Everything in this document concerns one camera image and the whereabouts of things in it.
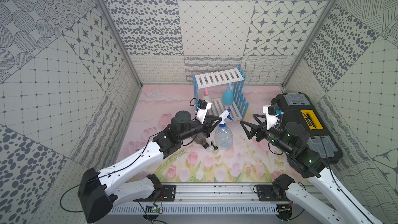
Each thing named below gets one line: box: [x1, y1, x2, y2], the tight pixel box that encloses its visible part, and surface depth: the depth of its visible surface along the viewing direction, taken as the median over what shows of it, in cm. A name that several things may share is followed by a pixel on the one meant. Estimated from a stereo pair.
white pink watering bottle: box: [202, 87, 213, 103], surface depth 95 cm
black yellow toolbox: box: [270, 92, 344, 165], surface depth 83 cm
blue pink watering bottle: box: [221, 82, 234, 107], surface depth 101 cm
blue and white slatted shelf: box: [192, 66, 250, 121], surface depth 92 cm
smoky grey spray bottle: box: [194, 132, 215, 151], surface depth 88 cm
